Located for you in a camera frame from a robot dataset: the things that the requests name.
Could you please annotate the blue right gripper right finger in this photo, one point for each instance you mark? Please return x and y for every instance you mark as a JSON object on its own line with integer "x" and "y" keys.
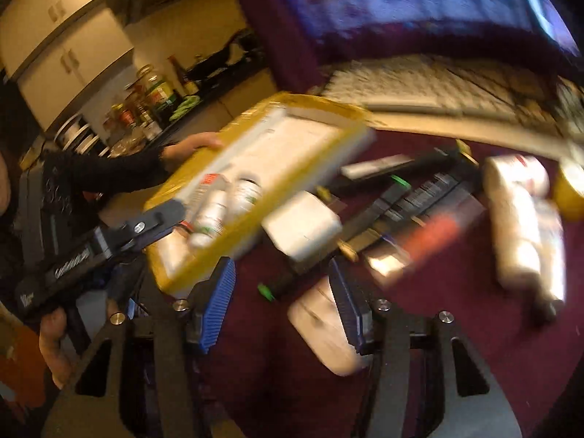
{"x": 352, "y": 305}

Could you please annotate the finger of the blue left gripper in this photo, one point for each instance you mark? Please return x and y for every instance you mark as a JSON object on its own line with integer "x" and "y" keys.
{"x": 150, "y": 226}

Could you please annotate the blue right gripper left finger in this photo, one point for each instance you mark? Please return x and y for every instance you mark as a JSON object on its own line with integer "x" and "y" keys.
{"x": 208, "y": 302}

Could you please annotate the white tube red cap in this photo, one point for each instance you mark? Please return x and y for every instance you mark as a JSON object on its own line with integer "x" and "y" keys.
{"x": 391, "y": 260}

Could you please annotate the white square power adapter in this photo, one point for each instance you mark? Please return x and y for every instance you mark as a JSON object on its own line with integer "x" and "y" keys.
{"x": 302, "y": 226}

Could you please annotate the white bottle red stripe label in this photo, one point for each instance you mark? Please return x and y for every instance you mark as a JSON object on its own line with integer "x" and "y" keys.
{"x": 245, "y": 194}

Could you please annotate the black marker green cap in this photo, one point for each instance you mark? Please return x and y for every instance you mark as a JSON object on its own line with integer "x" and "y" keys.
{"x": 357, "y": 224}

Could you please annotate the silver white marker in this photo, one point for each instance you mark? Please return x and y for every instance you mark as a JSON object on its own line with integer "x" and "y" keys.
{"x": 360, "y": 170}

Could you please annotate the yellow tape roll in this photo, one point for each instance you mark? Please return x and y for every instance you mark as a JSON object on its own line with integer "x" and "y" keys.
{"x": 568, "y": 190}

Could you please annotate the black marker blue cap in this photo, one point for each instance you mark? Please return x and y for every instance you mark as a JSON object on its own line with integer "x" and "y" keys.
{"x": 411, "y": 207}

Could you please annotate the white round cap bottle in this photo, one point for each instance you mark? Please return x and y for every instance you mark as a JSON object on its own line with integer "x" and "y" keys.
{"x": 548, "y": 286}

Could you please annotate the person left hand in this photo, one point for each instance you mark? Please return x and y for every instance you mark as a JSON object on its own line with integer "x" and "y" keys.
{"x": 173, "y": 156}

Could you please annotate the person right hand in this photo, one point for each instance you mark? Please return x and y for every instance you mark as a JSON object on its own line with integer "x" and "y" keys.
{"x": 51, "y": 333}

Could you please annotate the maroon table cloth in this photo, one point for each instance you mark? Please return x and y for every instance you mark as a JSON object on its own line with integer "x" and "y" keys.
{"x": 272, "y": 385}

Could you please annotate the yellow taped white tray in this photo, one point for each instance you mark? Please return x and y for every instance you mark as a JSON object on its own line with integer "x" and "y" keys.
{"x": 285, "y": 144}

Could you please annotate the white dish rack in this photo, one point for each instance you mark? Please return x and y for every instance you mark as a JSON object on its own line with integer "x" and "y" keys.
{"x": 76, "y": 135}

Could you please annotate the large glass jar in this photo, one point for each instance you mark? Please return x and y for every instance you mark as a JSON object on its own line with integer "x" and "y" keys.
{"x": 157, "y": 90}

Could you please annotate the green cloth on counter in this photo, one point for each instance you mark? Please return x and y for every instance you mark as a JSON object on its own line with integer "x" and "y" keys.
{"x": 188, "y": 103}

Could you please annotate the dark sauce bottle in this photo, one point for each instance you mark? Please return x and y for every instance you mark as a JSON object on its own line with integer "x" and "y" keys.
{"x": 189, "y": 87}

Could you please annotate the kitchen cabinets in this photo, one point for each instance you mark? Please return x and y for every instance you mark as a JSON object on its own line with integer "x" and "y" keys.
{"x": 70, "y": 57}

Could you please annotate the white computer keyboard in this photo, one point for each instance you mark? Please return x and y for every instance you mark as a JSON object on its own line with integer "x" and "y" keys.
{"x": 483, "y": 89}

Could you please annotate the monitor under maroon cloth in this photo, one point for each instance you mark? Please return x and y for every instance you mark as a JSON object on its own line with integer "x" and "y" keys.
{"x": 300, "y": 37}

